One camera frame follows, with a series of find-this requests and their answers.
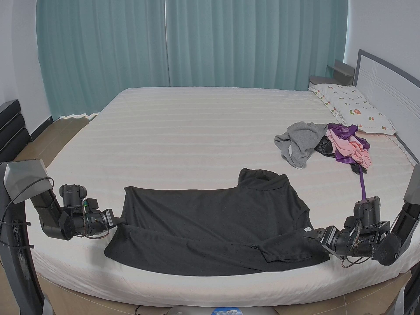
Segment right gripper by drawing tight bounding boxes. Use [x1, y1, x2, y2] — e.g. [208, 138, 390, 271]
[321, 227, 351, 254]

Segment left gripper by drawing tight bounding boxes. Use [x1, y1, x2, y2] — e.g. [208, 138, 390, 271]
[92, 209, 116, 236]

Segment black T-shirt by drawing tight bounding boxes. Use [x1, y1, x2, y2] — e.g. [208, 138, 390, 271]
[104, 168, 330, 276]

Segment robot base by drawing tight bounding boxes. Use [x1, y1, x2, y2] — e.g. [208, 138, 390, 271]
[171, 304, 270, 315]

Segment pile of clothes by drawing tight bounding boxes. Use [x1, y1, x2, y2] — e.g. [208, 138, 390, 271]
[314, 123, 371, 201]

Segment bed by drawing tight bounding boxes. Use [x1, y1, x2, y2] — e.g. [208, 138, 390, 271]
[15, 49, 420, 308]

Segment grey garment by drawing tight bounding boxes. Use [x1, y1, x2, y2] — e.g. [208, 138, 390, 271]
[274, 121, 329, 169]

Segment black chest of drawers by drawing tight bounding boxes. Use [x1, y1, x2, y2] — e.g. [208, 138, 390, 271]
[0, 99, 32, 163]

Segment white printed pillow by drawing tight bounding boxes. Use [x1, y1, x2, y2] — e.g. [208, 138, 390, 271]
[308, 83, 397, 135]

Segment grey bedside table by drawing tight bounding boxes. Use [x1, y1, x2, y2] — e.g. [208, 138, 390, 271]
[309, 60, 355, 86]

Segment blue-green curtain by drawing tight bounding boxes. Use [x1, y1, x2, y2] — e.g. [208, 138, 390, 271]
[37, 0, 171, 119]
[166, 0, 348, 91]

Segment black cable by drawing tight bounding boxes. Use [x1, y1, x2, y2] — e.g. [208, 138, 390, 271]
[341, 255, 375, 269]
[6, 177, 55, 207]
[134, 305, 171, 315]

